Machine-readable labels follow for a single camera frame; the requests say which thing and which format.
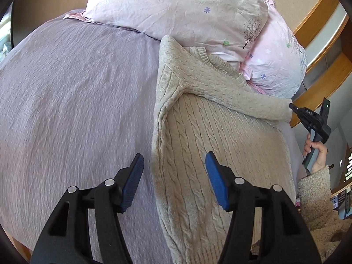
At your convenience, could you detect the beige cable-knit sweater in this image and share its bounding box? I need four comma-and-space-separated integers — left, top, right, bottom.
152, 35, 296, 263

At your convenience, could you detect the right forearm cream sleeve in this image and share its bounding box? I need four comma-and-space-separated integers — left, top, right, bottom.
298, 166, 351, 261

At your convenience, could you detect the person's right hand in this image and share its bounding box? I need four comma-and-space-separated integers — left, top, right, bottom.
302, 133, 329, 174

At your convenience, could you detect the pink floral pillow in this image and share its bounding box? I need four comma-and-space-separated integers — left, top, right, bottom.
240, 0, 307, 98

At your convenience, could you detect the wooden headboard shelf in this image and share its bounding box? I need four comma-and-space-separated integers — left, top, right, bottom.
294, 0, 351, 126

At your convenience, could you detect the lavender bed sheet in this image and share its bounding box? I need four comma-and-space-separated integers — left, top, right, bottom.
0, 8, 307, 264

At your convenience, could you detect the pink tree-print pillow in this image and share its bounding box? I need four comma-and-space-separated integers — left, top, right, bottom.
65, 0, 268, 67

